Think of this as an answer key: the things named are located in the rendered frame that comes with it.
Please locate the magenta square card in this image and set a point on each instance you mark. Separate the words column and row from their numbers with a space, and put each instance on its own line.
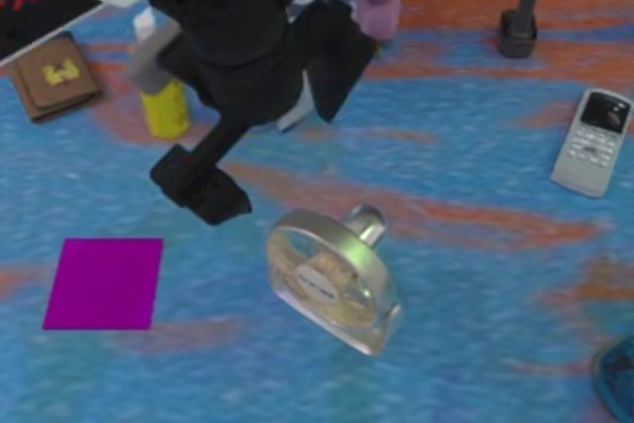
column 106, row 284

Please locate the yellow bottle with white cap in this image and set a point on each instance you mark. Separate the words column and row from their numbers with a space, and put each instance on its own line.
column 166, row 111

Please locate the brown leather wallet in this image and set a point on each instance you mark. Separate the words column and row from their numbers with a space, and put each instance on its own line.
column 54, row 78

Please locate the silver candybar mobile phone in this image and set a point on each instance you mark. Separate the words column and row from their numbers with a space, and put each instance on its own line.
column 589, row 145

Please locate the blue translucent object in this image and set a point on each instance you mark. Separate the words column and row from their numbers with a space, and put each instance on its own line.
column 619, row 378

